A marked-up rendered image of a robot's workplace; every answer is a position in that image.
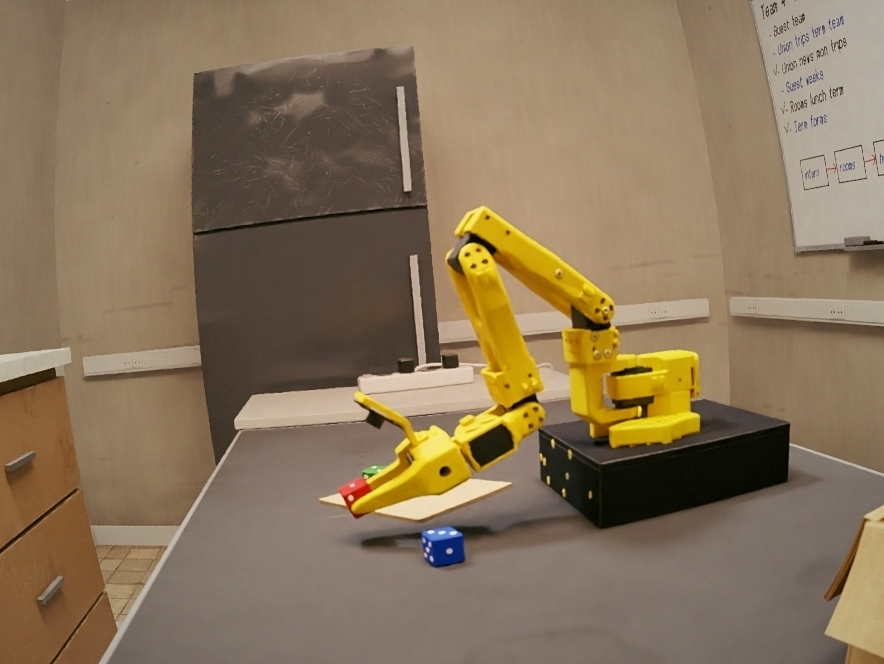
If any red die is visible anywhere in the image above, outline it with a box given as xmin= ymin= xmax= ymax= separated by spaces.
xmin=338 ymin=478 xmax=373 ymax=519

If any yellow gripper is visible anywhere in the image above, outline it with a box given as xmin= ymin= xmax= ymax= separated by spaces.
xmin=351 ymin=391 xmax=473 ymax=514

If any beige flat mat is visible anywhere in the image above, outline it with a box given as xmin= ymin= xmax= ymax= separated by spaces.
xmin=319 ymin=479 xmax=512 ymax=523

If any green die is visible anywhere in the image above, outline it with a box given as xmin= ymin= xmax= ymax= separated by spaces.
xmin=361 ymin=466 xmax=387 ymax=480

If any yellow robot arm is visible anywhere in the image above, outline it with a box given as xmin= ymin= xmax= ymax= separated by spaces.
xmin=445 ymin=207 xmax=700 ymax=473

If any blue die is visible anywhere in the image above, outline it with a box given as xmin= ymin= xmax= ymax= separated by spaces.
xmin=422 ymin=527 xmax=465 ymax=567

